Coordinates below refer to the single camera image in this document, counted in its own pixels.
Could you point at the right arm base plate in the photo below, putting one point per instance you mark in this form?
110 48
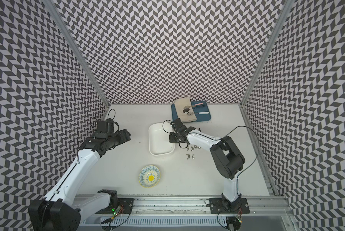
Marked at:
221 205

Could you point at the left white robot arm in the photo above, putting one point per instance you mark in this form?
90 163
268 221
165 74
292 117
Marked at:
57 210

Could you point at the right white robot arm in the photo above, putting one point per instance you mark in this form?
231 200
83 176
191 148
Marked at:
227 158

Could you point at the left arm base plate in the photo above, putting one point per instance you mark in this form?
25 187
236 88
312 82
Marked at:
125 203

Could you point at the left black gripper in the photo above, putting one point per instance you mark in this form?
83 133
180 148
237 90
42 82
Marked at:
124 135

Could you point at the removed silver wing nuts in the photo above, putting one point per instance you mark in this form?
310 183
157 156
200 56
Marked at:
191 150

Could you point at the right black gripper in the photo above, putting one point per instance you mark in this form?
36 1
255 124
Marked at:
171 139

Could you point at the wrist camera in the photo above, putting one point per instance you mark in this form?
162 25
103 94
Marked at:
105 126
177 125

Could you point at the teal tray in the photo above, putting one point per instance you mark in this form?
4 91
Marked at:
204 108

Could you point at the pink handled spoon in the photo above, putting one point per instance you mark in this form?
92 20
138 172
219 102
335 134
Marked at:
199 104

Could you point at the aluminium rail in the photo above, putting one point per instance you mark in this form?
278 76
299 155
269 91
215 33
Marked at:
206 205

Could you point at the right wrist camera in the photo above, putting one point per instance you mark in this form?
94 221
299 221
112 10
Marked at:
177 125

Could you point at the white storage box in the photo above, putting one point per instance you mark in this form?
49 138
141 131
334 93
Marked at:
158 137

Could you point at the yellow patterned bowl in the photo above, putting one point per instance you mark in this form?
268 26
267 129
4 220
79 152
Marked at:
149 176

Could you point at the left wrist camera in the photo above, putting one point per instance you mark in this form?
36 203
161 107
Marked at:
105 126

